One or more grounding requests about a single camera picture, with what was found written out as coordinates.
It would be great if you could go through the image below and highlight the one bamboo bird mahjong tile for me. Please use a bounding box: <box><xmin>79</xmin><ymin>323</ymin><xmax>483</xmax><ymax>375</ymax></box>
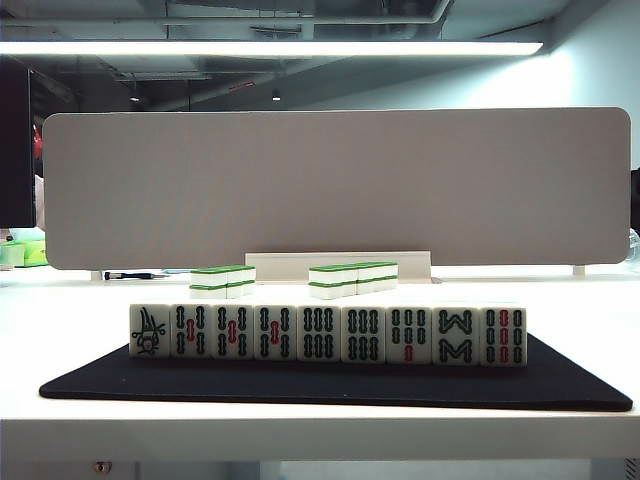
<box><xmin>129</xmin><ymin>302</ymin><xmax>172</xmax><ymax>360</ymax></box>

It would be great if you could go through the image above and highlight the six bamboo mahjong tile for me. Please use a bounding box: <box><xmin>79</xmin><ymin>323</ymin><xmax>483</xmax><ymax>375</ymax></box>
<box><xmin>296</xmin><ymin>304</ymin><xmax>343</xmax><ymax>363</ymax></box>
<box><xmin>340</xmin><ymin>304</ymin><xmax>388</xmax><ymax>364</ymax></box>

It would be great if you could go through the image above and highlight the five bamboo mahjong tile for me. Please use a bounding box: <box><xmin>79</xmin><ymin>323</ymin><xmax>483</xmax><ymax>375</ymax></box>
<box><xmin>253</xmin><ymin>303</ymin><xmax>299</xmax><ymax>362</ymax></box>
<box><xmin>169</xmin><ymin>303</ymin><xmax>214</xmax><ymax>360</ymax></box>
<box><xmin>211</xmin><ymin>303</ymin><xmax>256</xmax><ymax>361</ymax></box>

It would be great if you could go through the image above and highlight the seven bamboo mahjong tile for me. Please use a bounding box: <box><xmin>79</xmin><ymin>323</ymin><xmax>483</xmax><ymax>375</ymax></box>
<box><xmin>385</xmin><ymin>304</ymin><xmax>434</xmax><ymax>365</ymax></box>

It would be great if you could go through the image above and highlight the eight bamboo mahjong tile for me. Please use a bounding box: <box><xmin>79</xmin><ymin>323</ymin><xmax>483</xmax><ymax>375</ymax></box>
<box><xmin>431</xmin><ymin>304</ymin><xmax>481</xmax><ymax>366</ymax></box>

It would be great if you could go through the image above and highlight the nine bamboo mahjong tile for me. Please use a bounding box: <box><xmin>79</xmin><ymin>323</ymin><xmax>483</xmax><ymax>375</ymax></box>
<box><xmin>478</xmin><ymin>303</ymin><xmax>529</xmax><ymax>367</ymax></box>

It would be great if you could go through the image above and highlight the grey desk divider panel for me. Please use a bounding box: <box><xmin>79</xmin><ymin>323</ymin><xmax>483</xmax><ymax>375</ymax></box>
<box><xmin>42</xmin><ymin>106</ymin><xmax>632</xmax><ymax>272</ymax></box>

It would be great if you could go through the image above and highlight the black rectangular mat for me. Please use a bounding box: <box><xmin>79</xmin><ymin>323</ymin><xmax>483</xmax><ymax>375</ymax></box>
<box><xmin>38</xmin><ymin>329</ymin><xmax>634</xmax><ymax>413</ymax></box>

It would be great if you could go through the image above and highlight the long white ceiling light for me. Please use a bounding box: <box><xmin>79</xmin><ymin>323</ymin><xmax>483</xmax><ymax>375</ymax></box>
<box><xmin>0</xmin><ymin>40</ymin><xmax>545</xmax><ymax>58</ymax></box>

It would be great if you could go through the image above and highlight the bright green box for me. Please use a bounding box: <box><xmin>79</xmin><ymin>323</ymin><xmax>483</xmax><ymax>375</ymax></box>
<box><xmin>22</xmin><ymin>239</ymin><xmax>49</xmax><ymax>267</ymax></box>

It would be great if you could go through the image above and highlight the pale green box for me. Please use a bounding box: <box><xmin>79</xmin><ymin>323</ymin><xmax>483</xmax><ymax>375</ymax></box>
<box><xmin>0</xmin><ymin>241</ymin><xmax>26</xmax><ymax>268</ymax></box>

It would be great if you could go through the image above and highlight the black pillar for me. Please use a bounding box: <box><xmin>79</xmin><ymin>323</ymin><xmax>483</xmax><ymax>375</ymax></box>
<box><xmin>0</xmin><ymin>55</ymin><xmax>36</xmax><ymax>229</ymax></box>

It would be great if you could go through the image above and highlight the white long rail box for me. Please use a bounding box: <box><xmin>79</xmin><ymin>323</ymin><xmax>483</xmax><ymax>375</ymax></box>
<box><xmin>244</xmin><ymin>251</ymin><xmax>432</xmax><ymax>284</ymax></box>

